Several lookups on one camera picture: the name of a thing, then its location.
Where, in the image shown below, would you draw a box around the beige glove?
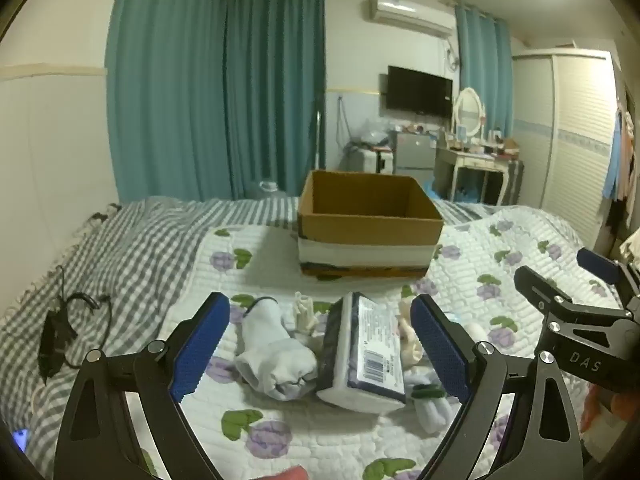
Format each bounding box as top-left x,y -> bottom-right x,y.
294,291 -> 330,351

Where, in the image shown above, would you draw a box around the white air conditioner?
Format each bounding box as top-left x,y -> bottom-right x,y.
369,0 -> 453,38

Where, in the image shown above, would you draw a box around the black wall television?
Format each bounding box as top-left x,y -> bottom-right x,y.
386,65 -> 454,120

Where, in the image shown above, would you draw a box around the white oval vanity mirror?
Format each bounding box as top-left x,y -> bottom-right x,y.
451,87 -> 487,140

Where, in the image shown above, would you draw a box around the white socks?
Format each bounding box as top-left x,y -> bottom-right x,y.
235,297 -> 321,401

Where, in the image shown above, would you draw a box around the white floral quilt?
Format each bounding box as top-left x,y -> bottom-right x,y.
125,207 -> 626,480

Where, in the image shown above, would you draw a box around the beige sock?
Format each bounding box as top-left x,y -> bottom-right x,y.
397,312 -> 426,370

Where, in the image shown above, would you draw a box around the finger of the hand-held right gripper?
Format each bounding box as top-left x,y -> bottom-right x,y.
514,266 -> 629,319
576,247 -> 640,307

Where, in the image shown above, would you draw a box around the narrow teal curtain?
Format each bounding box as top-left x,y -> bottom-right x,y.
454,4 -> 515,138

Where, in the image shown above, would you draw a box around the blue white tissue pack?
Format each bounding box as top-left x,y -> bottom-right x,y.
316,292 -> 407,413

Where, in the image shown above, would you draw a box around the white louvred wardrobe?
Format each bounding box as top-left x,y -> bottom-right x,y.
512,49 -> 621,251

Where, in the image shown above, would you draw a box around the person's right hand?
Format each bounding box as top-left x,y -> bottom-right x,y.
581,389 -> 640,455

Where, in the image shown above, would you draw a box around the hanging clothes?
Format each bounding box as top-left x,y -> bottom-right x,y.
602,95 -> 640,231

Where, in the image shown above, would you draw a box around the wide teal curtain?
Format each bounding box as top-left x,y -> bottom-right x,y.
106,0 -> 228,203
222,0 -> 327,201

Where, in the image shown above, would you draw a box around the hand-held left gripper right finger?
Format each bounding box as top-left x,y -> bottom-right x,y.
410,294 -> 586,480

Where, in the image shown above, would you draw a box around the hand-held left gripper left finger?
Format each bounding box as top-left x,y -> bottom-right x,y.
54,291 -> 231,480

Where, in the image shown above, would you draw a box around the grey mini fridge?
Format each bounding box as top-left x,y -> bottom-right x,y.
390,130 -> 437,183

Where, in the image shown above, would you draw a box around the clear plastic bag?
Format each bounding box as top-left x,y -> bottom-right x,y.
357,120 -> 396,148

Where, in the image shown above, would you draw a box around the black charger cable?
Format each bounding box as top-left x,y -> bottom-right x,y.
39,265 -> 113,386

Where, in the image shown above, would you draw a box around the white sock with green band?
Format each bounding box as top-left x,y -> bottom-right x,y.
405,382 -> 457,433

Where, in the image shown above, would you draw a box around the white suitcase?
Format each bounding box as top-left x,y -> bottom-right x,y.
345,147 -> 396,175

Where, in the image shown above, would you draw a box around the white dressing table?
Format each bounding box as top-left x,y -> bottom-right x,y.
434,146 -> 516,206

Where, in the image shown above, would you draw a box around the brown cardboard box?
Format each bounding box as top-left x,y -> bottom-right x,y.
296,170 -> 445,278

